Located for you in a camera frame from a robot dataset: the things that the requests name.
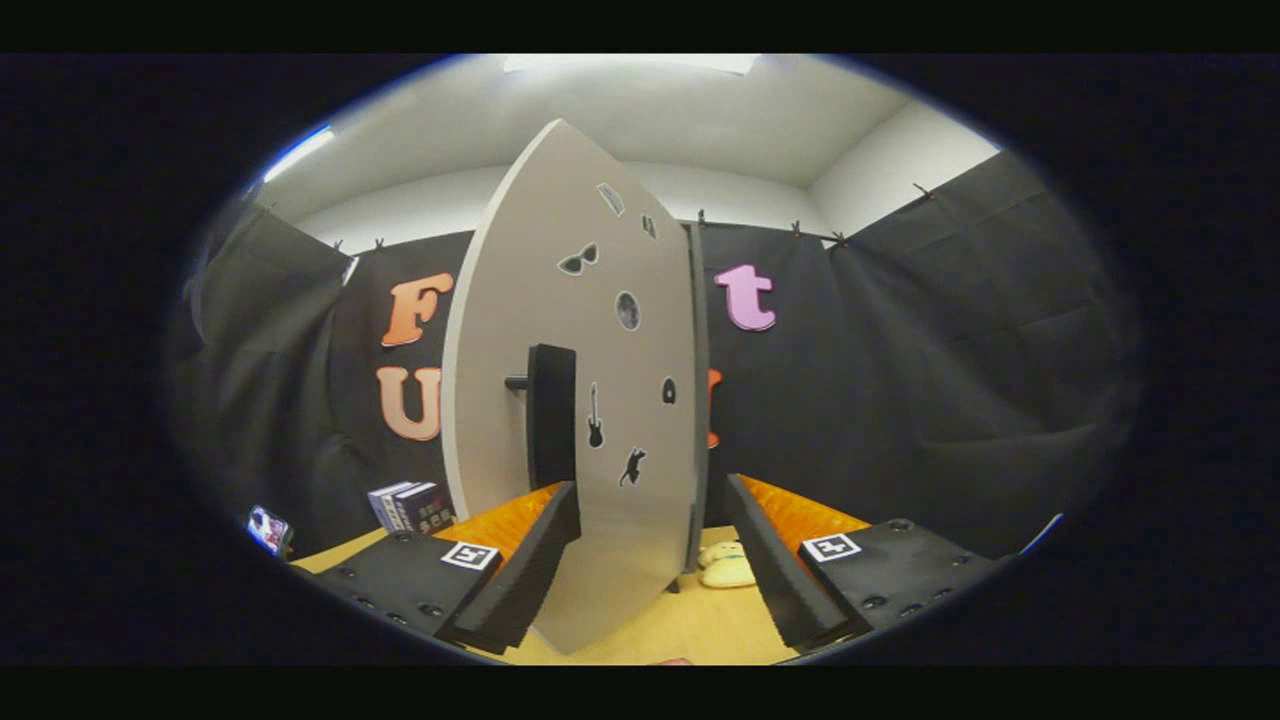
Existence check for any black backdrop cloth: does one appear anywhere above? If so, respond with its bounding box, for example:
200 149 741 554
165 150 1141 561

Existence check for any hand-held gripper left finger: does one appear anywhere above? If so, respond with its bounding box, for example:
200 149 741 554
312 481 583 656

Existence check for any black door handle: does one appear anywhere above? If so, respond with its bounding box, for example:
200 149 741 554
504 343 578 491

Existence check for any long ceiling light strip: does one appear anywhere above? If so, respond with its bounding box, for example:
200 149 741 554
263 124 335 184

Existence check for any yellow plush toy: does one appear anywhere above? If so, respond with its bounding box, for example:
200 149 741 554
697 541 758 589

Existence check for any white cabinet with grey frame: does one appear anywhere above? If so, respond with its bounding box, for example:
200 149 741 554
682 222 713 576

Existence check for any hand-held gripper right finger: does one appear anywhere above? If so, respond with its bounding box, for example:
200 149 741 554
724 474 1001 648

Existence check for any smartphone with lit screen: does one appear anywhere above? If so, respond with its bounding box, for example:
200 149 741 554
247 506 293 557

